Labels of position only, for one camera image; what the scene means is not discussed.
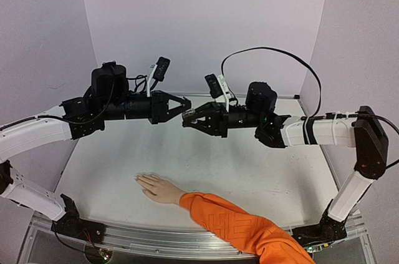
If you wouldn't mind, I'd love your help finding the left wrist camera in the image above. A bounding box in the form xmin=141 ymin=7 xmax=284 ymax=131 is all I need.
xmin=146 ymin=57 xmax=171 ymax=97

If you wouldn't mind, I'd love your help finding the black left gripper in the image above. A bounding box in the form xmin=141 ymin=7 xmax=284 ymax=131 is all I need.
xmin=103 ymin=91 xmax=195 ymax=125

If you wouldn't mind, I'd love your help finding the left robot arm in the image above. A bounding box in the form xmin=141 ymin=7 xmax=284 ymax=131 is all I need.
xmin=1 ymin=61 xmax=191 ymax=237

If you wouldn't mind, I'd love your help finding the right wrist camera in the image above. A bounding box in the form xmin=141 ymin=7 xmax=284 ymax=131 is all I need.
xmin=204 ymin=74 xmax=233 ymax=112

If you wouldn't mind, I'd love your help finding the aluminium table rail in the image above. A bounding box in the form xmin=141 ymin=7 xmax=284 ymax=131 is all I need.
xmin=161 ymin=90 xmax=302 ymax=100

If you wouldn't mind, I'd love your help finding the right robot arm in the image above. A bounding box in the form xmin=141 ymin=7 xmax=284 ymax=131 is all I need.
xmin=182 ymin=82 xmax=389 ymax=222

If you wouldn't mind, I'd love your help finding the orange sleeve forearm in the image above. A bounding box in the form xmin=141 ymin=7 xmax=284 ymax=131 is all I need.
xmin=180 ymin=192 xmax=314 ymax=263

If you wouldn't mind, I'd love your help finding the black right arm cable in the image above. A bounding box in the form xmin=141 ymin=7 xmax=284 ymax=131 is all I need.
xmin=220 ymin=46 xmax=322 ymax=120

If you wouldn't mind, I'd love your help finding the front aluminium frame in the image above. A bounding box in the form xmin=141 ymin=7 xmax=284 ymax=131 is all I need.
xmin=18 ymin=210 xmax=375 ymax=264

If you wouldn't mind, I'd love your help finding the mannequin hand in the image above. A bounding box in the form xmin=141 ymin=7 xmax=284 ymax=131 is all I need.
xmin=135 ymin=174 xmax=186 ymax=205

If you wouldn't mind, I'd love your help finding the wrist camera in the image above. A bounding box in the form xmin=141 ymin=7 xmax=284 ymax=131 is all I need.
xmin=204 ymin=74 xmax=233 ymax=112
xmin=146 ymin=57 xmax=171 ymax=97

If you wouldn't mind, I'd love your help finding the nail polish bottle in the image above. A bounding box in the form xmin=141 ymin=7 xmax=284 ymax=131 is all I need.
xmin=181 ymin=109 xmax=196 ymax=120

